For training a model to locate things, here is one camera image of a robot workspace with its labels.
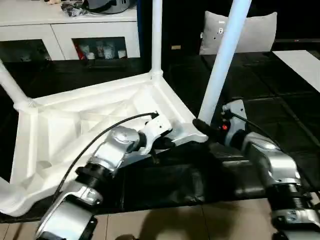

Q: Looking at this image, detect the white plastic table leg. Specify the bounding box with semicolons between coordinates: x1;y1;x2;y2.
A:
150;0;164;76
0;176;23;215
197;0;253;125
0;59;36;112

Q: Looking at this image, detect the white plastic table top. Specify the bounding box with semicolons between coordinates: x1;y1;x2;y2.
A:
0;68;210;218

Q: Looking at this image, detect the black work mat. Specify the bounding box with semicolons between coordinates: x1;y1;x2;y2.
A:
0;51;320;223

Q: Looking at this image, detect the white flat sheet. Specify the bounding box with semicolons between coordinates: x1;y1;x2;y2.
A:
271;49;320;96

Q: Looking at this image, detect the grey printed cushion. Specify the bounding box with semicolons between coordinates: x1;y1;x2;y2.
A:
199;10;278;55

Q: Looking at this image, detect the black tall furniture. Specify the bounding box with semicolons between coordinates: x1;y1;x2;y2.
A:
138;0;320;56

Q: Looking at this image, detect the tall white jar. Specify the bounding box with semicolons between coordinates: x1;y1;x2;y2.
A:
102;43;114;59

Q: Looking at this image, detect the small red bottle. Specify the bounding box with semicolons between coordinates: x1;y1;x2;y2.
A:
74;43;87;60

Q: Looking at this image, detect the dark crumpled cloth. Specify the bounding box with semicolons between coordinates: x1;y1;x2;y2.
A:
61;1;87;18

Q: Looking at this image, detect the white glass-door cabinet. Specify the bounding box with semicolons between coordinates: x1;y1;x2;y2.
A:
0;0;141;62

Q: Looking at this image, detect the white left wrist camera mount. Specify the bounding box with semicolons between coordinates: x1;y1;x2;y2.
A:
138;114;173;156

